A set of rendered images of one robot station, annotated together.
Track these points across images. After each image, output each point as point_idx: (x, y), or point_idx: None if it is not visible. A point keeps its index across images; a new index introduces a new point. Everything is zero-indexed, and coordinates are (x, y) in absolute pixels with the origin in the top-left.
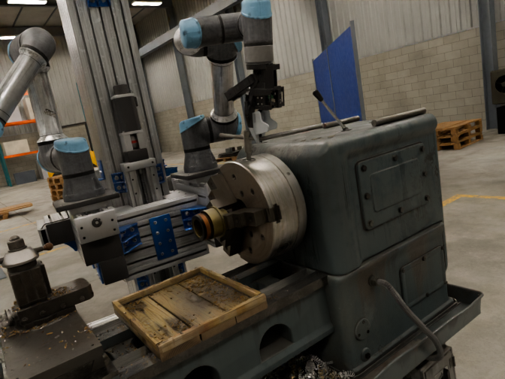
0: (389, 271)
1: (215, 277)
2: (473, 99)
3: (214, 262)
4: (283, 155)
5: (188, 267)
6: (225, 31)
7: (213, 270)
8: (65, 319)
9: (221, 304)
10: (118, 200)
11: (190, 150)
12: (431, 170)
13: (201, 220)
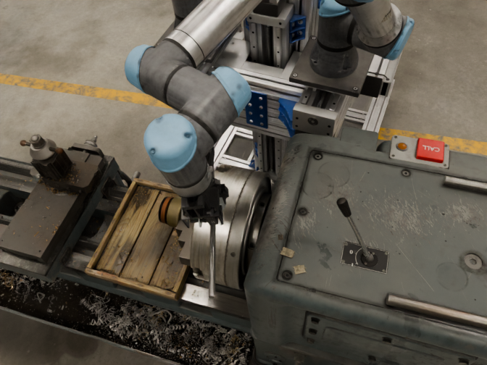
0: (330, 362)
1: None
2: None
3: (486, 38)
4: (264, 222)
5: (454, 23)
6: (172, 107)
7: (469, 52)
8: (67, 198)
9: (161, 263)
10: (248, 33)
11: (318, 41)
12: None
13: (158, 213)
